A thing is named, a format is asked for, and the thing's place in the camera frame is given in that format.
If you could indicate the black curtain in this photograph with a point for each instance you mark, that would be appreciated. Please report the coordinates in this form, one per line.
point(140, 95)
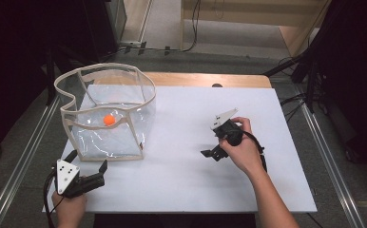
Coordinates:
point(356, 79)
point(13, 63)

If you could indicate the wooden table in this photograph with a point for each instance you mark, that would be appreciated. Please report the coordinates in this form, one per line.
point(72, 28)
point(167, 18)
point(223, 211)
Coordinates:
point(188, 79)

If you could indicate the aluminium rail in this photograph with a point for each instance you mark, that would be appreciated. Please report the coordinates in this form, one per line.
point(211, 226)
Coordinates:
point(20, 164)
point(330, 171)

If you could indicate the person's right hand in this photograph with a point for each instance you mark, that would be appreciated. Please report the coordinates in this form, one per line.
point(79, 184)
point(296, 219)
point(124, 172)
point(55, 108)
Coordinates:
point(245, 155)

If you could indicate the orange ball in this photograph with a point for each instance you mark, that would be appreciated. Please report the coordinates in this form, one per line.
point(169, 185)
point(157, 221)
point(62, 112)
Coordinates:
point(109, 120)

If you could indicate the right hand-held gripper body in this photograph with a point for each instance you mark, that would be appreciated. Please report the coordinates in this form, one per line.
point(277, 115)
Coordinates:
point(232, 134)

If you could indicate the clear plastic bag beige trim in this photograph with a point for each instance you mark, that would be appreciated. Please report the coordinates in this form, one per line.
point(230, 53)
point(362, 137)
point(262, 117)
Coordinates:
point(108, 147)

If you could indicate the light wooden shelf unit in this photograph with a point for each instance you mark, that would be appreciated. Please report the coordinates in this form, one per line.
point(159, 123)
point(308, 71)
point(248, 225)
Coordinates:
point(251, 12)

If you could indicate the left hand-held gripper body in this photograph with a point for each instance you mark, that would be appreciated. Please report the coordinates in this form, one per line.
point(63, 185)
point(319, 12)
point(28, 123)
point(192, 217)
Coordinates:
point(67, 177)

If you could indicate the white table board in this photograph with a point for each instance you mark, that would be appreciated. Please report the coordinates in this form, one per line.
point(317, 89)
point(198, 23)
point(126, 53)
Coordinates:
point(188, 183)

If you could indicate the person's left hand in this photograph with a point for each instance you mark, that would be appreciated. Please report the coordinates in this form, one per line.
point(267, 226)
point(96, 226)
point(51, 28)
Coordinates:
point(69, 209)

